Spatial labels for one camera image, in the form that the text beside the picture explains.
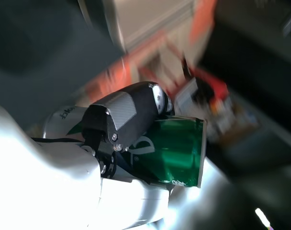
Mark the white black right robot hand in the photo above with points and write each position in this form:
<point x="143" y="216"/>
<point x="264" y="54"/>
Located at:
<point x="52" y="187"/>

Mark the green drink can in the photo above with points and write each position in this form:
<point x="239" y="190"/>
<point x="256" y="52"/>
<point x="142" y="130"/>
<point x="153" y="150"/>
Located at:
<point x="174" y="148"/>

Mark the brown cardboard box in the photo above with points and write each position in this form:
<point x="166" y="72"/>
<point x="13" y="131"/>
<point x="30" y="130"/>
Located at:
<point x="155" y="21"/>

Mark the orange mat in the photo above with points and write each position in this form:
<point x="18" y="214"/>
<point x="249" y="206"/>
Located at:
<point x="116" y="74"/>

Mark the red plastic object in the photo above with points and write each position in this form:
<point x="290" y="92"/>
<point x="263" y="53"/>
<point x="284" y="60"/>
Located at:
<point x="217" y="86"/>

